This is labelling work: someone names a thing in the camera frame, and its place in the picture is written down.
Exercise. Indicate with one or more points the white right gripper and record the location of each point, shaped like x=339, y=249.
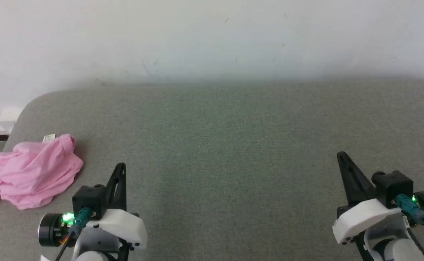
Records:
x=364, y=215

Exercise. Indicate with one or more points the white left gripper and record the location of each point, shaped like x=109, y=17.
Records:
x=123, y=226

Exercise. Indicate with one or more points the pink garment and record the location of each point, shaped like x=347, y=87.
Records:
x=34, y=174

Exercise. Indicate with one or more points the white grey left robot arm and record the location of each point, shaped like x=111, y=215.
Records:
x=92, y=248

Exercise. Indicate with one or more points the black left cylindrical gripper motor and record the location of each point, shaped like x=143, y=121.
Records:
x=49, y=230

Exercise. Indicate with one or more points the grey fabric sofa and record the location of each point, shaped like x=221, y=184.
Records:
x=233, y=145

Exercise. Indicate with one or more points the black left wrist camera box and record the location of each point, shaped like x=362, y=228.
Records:
x=88, y=199

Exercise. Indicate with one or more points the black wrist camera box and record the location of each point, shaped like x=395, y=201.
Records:
x=88, y=199
x=393, y=186

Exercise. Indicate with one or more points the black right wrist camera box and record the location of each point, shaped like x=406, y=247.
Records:
x=393, y=186

